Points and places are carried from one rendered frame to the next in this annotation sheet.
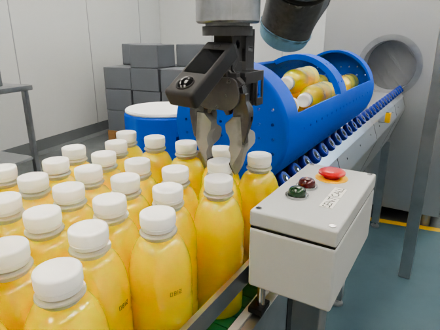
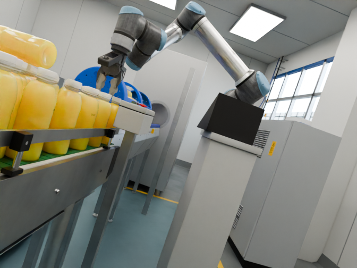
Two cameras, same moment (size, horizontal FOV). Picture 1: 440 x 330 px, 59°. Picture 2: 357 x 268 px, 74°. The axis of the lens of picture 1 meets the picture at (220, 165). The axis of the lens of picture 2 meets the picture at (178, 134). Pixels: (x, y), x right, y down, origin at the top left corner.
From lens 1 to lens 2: 0.53 m
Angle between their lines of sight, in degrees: 33
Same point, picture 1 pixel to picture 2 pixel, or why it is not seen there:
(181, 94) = (104, 60)
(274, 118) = (119, 94)
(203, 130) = (101, 80)
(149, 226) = (92, 90)
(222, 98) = (112, 70)
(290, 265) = (129, 118)
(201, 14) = (114, 41)
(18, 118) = not seen: outside the picture
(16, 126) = not seen: outside the picture
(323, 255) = (141, 115)
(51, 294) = (75, 84)
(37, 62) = not seen: outside the picture
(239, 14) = (127, 46)
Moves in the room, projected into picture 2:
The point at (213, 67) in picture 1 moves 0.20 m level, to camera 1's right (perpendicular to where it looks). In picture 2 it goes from (115, 57) to (160, 77)
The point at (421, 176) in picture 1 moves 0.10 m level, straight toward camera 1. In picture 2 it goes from (160, 163) to (160, 164)
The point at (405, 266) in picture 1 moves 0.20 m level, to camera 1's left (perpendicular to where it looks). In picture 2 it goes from (145, 208) to (128, 206)
